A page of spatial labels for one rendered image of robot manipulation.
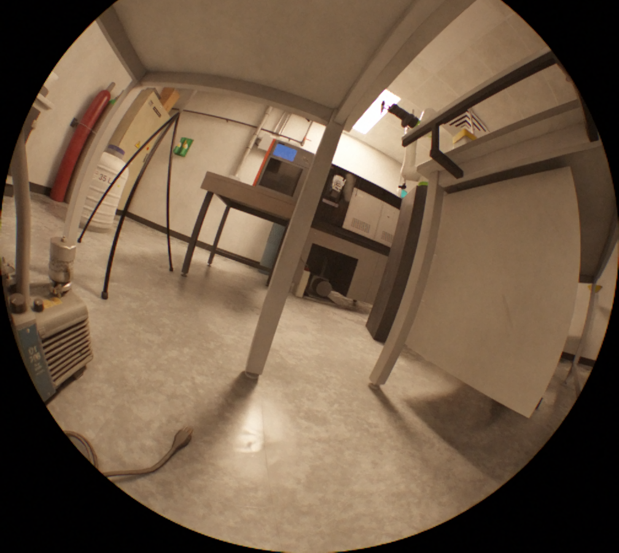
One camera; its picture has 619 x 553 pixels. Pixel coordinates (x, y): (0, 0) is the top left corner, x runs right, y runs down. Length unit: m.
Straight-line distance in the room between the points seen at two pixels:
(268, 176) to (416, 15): 1.23
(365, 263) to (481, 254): 1.56
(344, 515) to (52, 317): 0.56
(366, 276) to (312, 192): 1.68
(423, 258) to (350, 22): 0.70
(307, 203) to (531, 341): 0.69
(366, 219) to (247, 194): 1.37
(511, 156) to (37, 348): 1.08
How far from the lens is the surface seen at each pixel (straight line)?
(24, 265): 0.42
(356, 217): 2.12
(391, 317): 1.40
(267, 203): 1.23
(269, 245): 2.66
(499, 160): 0.70
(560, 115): 0.66
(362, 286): 2.11
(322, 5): 0.51
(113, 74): 3.53
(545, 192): 0.69
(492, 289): 0.64
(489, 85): 0.69
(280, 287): 0.50
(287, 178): 1.37
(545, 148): 0.67
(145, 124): 3.66
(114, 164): 1.90
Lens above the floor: 0.40
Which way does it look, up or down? 4 degrees up
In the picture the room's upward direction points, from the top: 18 degrees clockwise
